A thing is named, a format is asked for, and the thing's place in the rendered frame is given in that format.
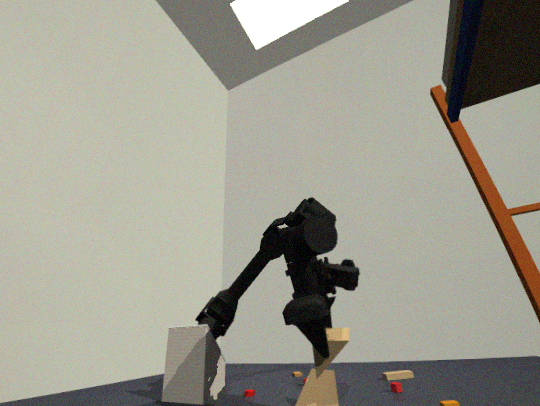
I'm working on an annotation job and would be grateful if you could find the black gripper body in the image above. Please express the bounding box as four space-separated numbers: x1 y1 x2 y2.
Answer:
282 256 337 325

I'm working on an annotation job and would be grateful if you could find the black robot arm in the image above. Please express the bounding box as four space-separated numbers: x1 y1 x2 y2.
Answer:
196 197 359 340

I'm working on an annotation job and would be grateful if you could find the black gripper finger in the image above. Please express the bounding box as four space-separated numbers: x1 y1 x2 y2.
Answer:
293 310 330 358
324 296 335 328

